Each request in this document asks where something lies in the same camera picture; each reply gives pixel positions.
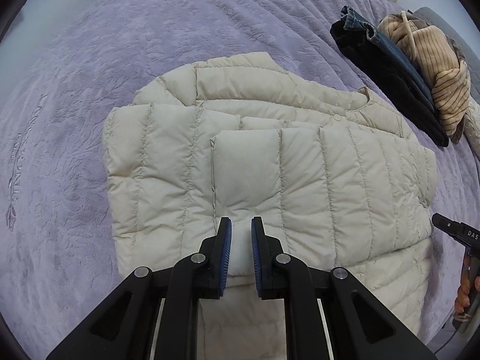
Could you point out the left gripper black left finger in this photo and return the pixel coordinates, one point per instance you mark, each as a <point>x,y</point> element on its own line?
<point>154,314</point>

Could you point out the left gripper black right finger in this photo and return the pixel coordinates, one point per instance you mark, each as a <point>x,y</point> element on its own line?
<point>328,314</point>

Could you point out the cream quilted down jacket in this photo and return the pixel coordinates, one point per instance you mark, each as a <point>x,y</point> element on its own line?
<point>338,177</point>

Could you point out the person's right hand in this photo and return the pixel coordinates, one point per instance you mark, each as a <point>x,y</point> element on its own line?
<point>463,294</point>

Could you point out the lavender textured bed blanket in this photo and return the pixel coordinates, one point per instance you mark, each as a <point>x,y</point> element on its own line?
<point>58,254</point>

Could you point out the beige quilted garment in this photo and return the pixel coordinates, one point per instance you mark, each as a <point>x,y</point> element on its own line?
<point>472,123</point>

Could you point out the tan striped knit sweater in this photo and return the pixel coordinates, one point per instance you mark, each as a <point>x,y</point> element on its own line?
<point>442,65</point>

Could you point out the folded dark blue jeans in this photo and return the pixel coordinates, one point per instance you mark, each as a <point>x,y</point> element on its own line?
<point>387,66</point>

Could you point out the grey quilted mattress pad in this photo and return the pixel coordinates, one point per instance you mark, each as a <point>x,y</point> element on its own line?
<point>471,58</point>

